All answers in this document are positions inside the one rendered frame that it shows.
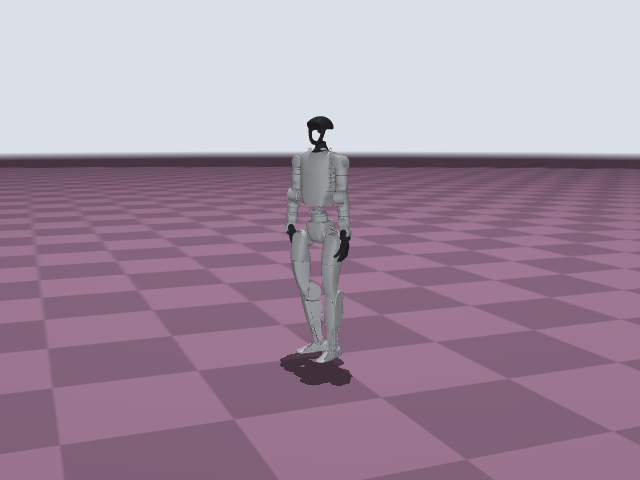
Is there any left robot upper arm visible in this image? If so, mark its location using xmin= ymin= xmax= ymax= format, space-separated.
xmin=330 ymin=154 xmax=350 ymax=204

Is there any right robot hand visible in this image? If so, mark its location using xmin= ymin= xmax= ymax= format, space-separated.
xmin=287 ymin=224 xmax=296 ymax=243

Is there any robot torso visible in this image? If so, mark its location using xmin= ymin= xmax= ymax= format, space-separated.
xmin=300 ymin=147 xmax=338 ymax=243

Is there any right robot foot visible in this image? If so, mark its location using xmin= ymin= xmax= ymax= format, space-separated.
xmin=296 ymin=340 xmax=330 ymax=353

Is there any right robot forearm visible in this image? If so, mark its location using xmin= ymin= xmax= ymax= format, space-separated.
xmin=286 ymin=192 xmax=300 ymax=231

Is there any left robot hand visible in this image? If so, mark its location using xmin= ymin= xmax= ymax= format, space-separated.
xmin=334 ymin=230 xmax=351 ymax=262

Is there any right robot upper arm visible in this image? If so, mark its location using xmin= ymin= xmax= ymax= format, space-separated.
xmin=287 ymin=154 xmax=302 ymax=201

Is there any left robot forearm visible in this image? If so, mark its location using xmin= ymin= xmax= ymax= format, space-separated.
xmin=337 ymin=191 xmax=352 ymax=238

